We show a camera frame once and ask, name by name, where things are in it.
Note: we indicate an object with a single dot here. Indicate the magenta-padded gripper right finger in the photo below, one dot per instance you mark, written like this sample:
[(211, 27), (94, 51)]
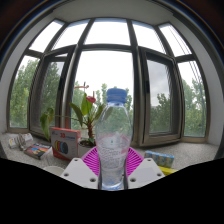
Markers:
[(146, 171)]

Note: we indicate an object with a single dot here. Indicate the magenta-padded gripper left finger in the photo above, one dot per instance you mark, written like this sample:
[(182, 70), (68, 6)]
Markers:
[(79, 172)]

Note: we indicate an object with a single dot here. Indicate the clear blue-capped water bottle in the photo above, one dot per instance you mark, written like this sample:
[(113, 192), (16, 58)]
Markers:
[(113, 143)]

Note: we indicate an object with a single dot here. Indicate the red and white cardboard box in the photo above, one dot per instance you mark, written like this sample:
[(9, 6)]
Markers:
[(65, 145)]

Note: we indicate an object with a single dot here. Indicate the potted plant in white pot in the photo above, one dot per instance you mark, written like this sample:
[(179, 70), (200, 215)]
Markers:
[(86, 110)]

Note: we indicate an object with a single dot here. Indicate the brown-framed bay window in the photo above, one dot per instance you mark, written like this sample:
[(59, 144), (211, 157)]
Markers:
[(135, 83)]

